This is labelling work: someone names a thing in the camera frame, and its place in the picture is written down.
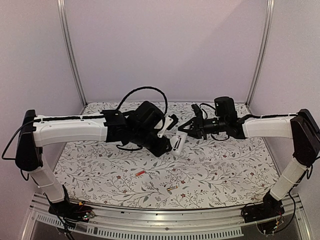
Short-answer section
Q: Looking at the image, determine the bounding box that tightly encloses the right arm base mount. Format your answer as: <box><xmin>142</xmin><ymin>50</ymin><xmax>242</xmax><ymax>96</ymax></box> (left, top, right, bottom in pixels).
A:
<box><xmin>240</xmin><ymin>200</ymin><xmax>285</xmax><ymax>223</ymax></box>

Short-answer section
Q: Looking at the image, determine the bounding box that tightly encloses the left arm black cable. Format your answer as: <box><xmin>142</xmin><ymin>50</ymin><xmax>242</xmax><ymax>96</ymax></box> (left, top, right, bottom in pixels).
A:
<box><xmin>117</xmin><ymin>86</ymin><xmax>168</xmax><ymax>116</ymax></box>

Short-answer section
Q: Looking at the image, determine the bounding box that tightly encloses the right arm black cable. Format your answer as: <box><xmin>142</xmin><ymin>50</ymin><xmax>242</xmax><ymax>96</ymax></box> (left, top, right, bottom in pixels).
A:
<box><xmin>211</xmin><ymin>132</ymin><xmax>232</xmax><ymax>141</ymax></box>

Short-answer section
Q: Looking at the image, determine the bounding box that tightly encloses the floral patterned table mat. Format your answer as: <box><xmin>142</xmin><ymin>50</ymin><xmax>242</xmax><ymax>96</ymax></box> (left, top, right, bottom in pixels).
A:
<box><xmin>51</xmin><ymin>100</ymin><xmax>285</xmax><ymax>210</ymax></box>

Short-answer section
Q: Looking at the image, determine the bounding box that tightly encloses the left aluminium frame post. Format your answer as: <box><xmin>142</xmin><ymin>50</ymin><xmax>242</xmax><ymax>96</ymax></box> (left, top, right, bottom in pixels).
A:
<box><xmin>56</xmin><ymin>0</ymin><xmax>88</xmax><ymax>107</ymax></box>

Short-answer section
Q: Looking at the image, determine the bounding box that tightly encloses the red battery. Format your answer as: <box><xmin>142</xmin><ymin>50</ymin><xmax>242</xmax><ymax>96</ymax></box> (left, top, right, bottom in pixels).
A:
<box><xmin>135</xmin><ymin>170</ymin><xmax>145</xmax><ymax>176</ymax></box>

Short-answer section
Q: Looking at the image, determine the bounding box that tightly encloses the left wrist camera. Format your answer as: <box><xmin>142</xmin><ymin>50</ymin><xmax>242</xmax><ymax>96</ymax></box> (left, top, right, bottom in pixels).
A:
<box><xmin>166</xmin><ymin>114</ymin><xmax>179</xmax><ymax>131</ymax></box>

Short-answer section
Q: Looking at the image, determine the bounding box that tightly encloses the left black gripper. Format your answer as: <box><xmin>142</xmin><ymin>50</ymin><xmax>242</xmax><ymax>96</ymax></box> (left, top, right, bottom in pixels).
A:
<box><xmin>130</xmin><ymin>127</ymin><xmax>172</xmax><ymax>158</ymax></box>

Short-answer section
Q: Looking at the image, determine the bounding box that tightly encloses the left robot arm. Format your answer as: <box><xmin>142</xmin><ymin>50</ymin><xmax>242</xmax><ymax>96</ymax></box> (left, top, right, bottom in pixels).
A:
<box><xmin>15</xmin><ymin>101</ymin><xmax>176</xmax><ymax>217</ymax></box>

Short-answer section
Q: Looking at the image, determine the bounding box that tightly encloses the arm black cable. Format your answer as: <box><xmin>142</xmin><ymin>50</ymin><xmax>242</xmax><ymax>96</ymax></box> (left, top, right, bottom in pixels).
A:
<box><xmin>211</xmin><ymin>132</ymin><xmax>232</xmax><ymax>141</ymax></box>
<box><xmin>117</xmin><ymin>86</ymin><xmax>168</xmax><ymax>116</ymax></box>

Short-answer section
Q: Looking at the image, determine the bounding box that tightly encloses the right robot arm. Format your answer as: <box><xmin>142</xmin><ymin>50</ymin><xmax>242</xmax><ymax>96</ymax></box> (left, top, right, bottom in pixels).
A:
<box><xmin>178</xmin><ymin>96</ymin><xmax>320</xmax><ymax>218</ymax></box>

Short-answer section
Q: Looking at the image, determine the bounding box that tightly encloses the front aluminium rail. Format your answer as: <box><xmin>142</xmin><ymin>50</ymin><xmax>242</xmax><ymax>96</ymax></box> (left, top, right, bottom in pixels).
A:
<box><xmin>22</xmin><ymin>194</ymin><xmax>313</xmax><ymax>240</ymax></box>

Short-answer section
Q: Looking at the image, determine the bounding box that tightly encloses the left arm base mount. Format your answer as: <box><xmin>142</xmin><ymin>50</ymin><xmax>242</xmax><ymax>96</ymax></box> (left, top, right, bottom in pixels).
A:
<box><xmin>48</xmin><ymin>199</ymin><xmax>95</xmax><ymax>222</ymax></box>

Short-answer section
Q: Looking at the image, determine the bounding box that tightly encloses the right aluminium frame post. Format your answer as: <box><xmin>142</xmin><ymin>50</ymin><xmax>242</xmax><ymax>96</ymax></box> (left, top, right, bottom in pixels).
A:
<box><xmin>245</xmin><ymin>0</ymin><xmax>275</xmax><ymax>108</ymax></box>

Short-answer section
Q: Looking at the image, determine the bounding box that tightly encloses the aluminium frame post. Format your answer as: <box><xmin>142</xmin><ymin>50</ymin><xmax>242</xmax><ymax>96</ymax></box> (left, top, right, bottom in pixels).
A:
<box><xmin>245</xmin><ymin>0</ymin><xmax>275</xmax><ymax>108</ymax></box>
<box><xmin>56</xmin><ymin>0</ymin><xmax>88</xmax><ymax>107</ymax></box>

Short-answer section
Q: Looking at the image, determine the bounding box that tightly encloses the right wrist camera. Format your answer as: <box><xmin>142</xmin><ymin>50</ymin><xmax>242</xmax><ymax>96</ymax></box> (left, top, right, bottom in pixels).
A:
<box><xmin>191</xmin><ymin>104</ymin><xmax>203</xmax><ymax>120</ymax></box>

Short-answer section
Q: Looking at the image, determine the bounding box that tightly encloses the white remote control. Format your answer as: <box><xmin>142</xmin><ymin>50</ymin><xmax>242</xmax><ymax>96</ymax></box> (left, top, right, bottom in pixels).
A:
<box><xmin>170</xmin><ymin>131</ymin><xmax>187</xmax><ymax>156</ymax></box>

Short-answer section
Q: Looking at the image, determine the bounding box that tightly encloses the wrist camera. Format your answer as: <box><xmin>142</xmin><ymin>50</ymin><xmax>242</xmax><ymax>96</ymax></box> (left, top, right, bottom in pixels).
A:
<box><xmin>166</xmin><ymin>114</ymin><xmax>179</xmax><ymax>131</ymax></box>
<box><xmin>191</xmin><ymin>104</ymin><xmax>203</xmax><ymax>120</ymax></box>

